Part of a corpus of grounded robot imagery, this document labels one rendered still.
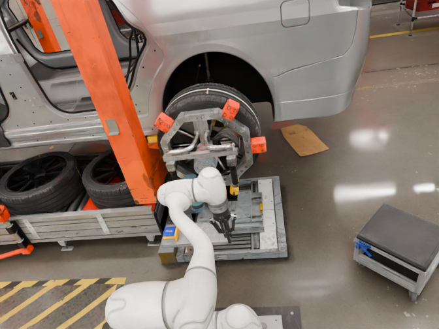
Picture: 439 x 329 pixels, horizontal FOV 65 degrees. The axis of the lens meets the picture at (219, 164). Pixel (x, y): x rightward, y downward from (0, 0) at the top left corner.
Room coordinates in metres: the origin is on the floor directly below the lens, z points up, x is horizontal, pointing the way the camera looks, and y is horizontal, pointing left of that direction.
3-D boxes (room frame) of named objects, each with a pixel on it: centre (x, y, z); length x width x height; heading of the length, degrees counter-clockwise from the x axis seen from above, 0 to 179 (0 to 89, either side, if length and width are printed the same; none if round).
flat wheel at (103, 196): (2.37, 0.78, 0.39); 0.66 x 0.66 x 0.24
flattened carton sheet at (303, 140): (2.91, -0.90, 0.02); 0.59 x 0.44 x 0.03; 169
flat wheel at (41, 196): (2.52, 1.54, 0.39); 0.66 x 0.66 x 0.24
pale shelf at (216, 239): (1.51, 0.22, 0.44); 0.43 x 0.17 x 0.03; 79
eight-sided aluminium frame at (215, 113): (1.79, 0.06, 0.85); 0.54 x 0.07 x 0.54; 79
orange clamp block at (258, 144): (1.73, -0.26, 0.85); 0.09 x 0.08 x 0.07; 79
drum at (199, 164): (1.72, 0.07, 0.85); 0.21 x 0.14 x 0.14; 169
